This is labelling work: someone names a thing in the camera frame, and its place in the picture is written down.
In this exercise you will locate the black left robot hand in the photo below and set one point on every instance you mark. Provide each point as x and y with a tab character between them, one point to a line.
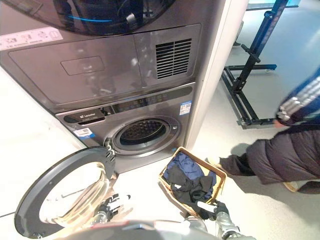
113	204

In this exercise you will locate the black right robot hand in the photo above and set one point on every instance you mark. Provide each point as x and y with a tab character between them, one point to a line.
221	208

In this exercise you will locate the large black garment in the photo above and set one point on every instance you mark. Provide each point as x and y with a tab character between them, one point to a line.
195	190

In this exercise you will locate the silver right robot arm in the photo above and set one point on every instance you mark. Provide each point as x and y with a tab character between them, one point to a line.
226	223

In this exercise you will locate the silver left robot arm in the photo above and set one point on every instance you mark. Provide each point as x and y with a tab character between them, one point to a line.
101	217

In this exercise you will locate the woven wicker laundry basket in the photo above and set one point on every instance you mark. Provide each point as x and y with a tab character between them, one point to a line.
218	176

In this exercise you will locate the gray front-load washing machine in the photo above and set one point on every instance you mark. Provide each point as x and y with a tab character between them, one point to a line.
155	152

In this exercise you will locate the round washing machine door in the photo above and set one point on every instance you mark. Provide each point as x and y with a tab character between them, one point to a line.
37	185

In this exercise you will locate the washing machine control display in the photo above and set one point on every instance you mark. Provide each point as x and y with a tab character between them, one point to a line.
140	103

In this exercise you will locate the silver robot torso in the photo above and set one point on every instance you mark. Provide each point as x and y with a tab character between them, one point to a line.
150	230

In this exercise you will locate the white crumpled cloth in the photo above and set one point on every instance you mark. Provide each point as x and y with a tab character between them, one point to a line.
176	186

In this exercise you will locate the dark blue garment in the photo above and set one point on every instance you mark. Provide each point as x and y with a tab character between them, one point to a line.
186	166

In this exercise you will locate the small black garment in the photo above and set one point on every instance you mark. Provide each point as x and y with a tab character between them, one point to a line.
175	175

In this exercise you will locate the white QR code sticker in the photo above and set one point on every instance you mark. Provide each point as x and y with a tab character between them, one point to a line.
85	132

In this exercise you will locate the person in dark puffer jacket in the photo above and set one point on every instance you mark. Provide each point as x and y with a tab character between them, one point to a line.
282	155

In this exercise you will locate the dark detergent drawer front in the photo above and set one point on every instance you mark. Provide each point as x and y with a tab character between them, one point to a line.
85	117

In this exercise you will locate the blue white energy label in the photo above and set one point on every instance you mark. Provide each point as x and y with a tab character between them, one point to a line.
186	107

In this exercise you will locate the white cabinet side panel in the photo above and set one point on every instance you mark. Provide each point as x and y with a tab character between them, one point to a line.
215	75

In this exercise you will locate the gray stacked dryer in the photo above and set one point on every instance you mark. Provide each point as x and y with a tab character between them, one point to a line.
112	65

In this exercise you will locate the dryer vent grille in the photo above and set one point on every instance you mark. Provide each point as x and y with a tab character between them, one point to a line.
173	58

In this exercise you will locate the pink white instruction label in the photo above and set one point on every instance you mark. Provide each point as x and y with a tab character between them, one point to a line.
30	38

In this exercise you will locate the dark round dryer door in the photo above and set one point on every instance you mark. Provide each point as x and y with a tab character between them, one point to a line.
120	15

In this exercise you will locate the blue metal gantry frame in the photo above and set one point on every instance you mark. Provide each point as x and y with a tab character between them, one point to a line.
252	50

